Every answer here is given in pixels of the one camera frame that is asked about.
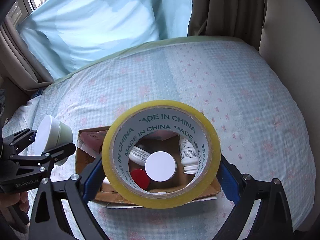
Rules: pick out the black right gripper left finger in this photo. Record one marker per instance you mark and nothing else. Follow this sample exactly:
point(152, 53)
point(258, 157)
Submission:
point(59, 203)

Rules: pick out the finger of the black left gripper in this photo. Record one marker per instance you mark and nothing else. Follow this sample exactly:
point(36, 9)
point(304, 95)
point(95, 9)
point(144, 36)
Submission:
point(39, 163)
point(14, 144)

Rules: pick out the white jar black lid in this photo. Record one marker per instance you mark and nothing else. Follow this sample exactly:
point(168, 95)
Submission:
point(140, 153)

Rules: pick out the silver red cream jar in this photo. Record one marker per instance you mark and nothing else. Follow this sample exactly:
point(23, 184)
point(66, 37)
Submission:
point(141, 178)

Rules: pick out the white small bottle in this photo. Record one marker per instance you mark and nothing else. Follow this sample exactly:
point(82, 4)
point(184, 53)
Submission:
point(188, 156)

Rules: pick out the large green jar white lid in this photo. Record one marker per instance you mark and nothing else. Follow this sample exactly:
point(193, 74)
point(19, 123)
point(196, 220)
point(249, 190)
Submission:
point(160, 166)

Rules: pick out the left hand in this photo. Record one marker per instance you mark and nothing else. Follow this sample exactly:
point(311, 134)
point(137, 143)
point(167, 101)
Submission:
point(7, 200)

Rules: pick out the brown cardboard box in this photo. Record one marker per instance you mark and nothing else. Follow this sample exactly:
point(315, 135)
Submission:
point(89, 144)

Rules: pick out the floral quilt bedspread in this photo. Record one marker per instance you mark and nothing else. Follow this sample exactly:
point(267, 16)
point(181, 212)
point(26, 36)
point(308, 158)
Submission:
point(260, 127)

